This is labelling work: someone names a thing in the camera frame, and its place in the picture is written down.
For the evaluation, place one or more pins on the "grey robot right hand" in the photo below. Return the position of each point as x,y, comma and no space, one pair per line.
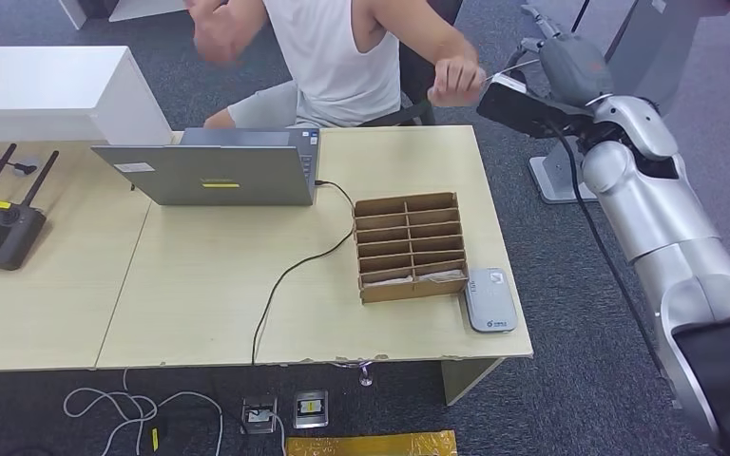
576,69

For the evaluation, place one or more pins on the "person's right hand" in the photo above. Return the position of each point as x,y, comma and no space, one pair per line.
217,31

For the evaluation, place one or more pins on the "person's left hand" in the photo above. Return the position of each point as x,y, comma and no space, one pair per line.
456,82

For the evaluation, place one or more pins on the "person's left forearm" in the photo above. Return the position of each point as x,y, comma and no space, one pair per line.
447,44

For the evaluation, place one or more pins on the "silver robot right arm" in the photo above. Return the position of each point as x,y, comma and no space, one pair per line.
655,208

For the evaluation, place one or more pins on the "person's right forearm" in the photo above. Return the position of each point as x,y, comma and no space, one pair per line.
248,12

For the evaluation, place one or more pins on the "person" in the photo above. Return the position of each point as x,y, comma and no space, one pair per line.
333,56

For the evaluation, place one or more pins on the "white room key card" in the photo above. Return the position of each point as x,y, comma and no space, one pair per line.
387,281
440,275

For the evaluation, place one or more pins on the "grey card reader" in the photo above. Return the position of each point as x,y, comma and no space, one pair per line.
489,302

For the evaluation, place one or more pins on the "white board furniture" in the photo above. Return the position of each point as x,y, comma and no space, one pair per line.
144,7

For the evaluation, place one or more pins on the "grey kiosk stand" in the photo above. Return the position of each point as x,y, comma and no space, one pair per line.
655,38

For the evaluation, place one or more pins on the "grey laptop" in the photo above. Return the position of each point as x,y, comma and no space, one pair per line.
214,173

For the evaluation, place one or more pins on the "cardboard slot organizer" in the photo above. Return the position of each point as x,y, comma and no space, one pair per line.
403,242

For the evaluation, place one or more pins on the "white counter cabinet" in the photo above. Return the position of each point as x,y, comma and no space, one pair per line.
37,88

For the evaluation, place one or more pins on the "wooden table leg panel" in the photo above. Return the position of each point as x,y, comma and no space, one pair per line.
466,377

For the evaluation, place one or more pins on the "metal table foot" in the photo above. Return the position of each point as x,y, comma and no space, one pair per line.
365,376

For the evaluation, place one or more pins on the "metal floor socket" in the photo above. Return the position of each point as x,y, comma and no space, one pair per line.
310,409
258,415

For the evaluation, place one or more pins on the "golden tape strip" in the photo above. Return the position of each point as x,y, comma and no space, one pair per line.
371,444

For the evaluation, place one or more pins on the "black adapter with yellow label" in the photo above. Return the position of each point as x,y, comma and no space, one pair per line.
155,440

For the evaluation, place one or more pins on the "black stanchion post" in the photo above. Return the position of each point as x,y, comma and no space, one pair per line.
579,16

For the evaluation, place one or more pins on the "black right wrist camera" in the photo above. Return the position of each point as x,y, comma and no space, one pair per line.
516,107

